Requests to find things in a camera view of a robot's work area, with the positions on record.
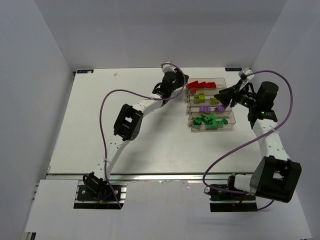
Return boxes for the purple lego with lime top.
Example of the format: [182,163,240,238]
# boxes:
[214,105,226,112]

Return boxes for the red curved lego brick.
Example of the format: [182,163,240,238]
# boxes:
[196,81,207,89]

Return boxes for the lime green lego brick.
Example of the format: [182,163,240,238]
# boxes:
[193,93,206,104]

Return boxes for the small green lego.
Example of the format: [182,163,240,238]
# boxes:
[222,118,229,125]

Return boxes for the green square lego brick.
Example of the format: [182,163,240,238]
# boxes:
[201,115,217,125]

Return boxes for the lime curved lego piece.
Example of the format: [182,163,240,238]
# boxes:
[210,97,220,106]

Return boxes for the red jagged lego pieces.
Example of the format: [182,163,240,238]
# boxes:
[188,80,199,89]

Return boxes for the small red lego brick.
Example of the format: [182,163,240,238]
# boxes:
[205,82,217,89]

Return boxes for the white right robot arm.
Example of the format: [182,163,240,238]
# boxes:
[215,81,302,203]

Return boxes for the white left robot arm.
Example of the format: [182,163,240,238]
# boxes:
[83,68,189,199]

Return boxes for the dark corner label sticker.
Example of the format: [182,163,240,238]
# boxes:
[224,67,243,72]

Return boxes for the clear bin front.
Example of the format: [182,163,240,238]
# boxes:
[188,111,236,131]

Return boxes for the left corner label sticker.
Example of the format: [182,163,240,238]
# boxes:
[76,69,94,74]

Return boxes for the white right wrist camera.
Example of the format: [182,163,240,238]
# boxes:
[238,67,255,84]

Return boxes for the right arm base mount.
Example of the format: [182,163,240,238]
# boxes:
[204,186,258,213]

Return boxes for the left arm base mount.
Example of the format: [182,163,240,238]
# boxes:
[73,182,121,210]

